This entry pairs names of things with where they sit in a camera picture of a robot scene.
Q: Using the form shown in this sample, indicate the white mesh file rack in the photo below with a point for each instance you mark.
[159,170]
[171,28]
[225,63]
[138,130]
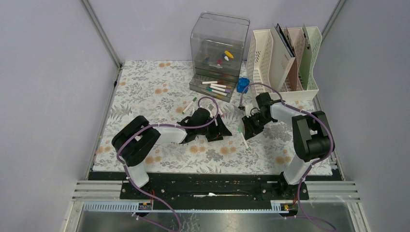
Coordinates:
[258,65]

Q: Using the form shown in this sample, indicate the rust cap white marker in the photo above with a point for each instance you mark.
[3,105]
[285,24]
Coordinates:
[221,86]

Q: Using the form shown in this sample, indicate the pink clipboard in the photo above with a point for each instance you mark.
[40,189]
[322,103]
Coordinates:
[296,39]

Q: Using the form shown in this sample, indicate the blue cap small bottle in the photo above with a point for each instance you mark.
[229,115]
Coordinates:
[225,58]

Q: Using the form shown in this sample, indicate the teal cap white marker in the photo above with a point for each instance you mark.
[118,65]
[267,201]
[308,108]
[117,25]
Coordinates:
[217,92]

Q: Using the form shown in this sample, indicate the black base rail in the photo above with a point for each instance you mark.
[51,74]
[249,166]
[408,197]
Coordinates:
[226,191]

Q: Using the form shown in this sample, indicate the green cap white marker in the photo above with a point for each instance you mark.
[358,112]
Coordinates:
[191,103]

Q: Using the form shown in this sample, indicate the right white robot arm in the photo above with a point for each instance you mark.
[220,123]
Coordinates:
[312,138]

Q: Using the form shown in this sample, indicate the floral table mat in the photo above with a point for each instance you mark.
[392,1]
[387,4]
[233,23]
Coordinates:
[159,91]

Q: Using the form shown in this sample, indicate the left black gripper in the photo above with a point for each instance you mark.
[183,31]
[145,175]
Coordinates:
[218,131]

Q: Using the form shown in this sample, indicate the brown cap white marker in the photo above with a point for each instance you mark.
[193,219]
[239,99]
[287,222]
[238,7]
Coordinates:
[211,82]

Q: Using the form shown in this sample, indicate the green clipboard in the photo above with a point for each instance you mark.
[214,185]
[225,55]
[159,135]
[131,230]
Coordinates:
[313,40]

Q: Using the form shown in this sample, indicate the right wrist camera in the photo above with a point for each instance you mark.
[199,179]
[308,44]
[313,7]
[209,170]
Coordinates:
[250,110]

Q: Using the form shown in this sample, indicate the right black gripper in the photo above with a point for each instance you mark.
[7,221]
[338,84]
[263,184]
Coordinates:
[250,130]

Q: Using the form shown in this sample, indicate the purple cap white marker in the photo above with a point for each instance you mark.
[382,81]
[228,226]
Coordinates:
[220,89]

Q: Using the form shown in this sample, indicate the blue stapler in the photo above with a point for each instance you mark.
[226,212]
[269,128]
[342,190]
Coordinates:
[242,84]

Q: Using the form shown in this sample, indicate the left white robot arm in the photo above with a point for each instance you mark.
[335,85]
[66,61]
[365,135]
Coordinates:
[134,142]

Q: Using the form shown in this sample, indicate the beige notebook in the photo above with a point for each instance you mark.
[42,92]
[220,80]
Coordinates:
[281,60]

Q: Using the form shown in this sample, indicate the yellow small bottle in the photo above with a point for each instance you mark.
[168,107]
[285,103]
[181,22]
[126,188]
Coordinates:
[228,54]

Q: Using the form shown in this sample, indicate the clear acrylic drawer organizer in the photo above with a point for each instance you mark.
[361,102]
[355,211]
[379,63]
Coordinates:
[212,34]

